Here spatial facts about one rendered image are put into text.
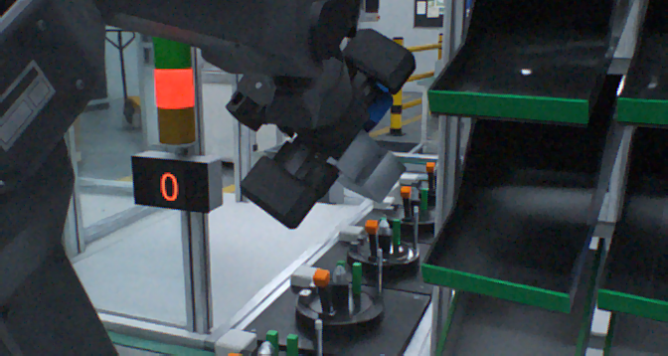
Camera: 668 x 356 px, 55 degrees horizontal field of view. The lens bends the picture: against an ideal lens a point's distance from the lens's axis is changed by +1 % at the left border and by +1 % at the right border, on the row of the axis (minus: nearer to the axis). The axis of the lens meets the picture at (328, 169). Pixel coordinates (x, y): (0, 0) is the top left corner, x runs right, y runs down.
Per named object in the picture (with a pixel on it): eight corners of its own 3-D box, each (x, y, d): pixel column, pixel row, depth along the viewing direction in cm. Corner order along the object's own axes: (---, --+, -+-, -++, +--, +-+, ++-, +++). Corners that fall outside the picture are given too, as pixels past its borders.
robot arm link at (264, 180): (417, 19, 50) (354, -17, 52) (272, 212, 47) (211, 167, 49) (419, 67, 58) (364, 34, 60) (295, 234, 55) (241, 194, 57)
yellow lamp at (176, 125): (183, 145, 86) (181, 109, 85) (151, 143, 88) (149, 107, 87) (203, 139, 91) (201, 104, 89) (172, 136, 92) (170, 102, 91)
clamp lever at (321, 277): (331, 316, 95) (324, 278, 91) (319, 313, 96) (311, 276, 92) (339, 298, 98) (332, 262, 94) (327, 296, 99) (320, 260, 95)
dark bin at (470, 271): (569, 317, 54) (568, 253, 50) (422, 283, 61) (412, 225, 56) (625, 130, 72) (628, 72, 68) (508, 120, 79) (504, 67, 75)
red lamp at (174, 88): (180, 108, 85) (178, 71, 84) (148, 106, 87) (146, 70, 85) (201, 103, 89) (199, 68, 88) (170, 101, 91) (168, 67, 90)
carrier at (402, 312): (392, 380, 87) (394, 293, 84) (236, 347, 96) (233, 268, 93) (429, 306, 109) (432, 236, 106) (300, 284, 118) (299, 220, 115)
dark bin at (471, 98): (586, 128, 50) (588, 42, 46) (429, 114, 57) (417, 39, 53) (642, -19, 69) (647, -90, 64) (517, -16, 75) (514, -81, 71)
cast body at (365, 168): (408, 168, 61) (363, 122, 57) (381, 205, 60) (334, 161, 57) (361, 151, 68) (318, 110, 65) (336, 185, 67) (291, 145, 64)
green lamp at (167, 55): (178, 71, 84) (176, 32, 83) (146, 69, 85) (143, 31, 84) (199, 68, 88) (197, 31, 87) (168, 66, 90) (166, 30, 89)
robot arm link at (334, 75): (325, 120, 41) (350, -6, 44) (242, 110, 42) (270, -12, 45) (340, 154, 48) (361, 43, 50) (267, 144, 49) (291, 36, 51)
